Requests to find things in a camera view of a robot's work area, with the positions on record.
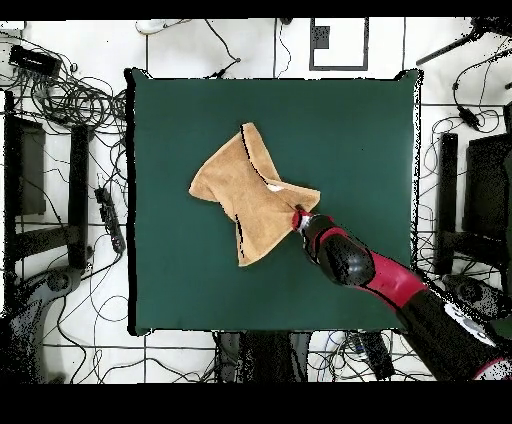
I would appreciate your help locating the orange terry towel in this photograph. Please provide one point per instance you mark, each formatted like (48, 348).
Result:
(240, 188)

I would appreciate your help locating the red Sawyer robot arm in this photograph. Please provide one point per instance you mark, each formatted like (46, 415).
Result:
(348, 260)

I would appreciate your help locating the dark green table cloth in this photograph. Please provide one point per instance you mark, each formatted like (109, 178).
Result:
(340, 140)

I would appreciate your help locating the black power strip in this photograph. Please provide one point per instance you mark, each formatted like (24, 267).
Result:
(110, 220)
(376, 356)

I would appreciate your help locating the grey framed square board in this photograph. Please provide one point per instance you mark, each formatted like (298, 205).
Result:
(320, 36)

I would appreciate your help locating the grey stand base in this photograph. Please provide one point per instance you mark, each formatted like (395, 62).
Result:
(56, 282)
(476, 294)

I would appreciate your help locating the black power adapter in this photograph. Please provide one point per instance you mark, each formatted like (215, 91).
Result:
(468, 116)

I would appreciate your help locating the black tripod rod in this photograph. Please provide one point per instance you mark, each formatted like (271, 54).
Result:
(448, 48)

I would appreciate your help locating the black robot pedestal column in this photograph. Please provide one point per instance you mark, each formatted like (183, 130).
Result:
(272, 356)

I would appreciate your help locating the black metal frame stand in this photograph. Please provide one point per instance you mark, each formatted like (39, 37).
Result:
(78, 180)
(447, 180)

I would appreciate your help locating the black network switch box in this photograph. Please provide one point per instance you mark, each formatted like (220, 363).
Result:
(34, 60)

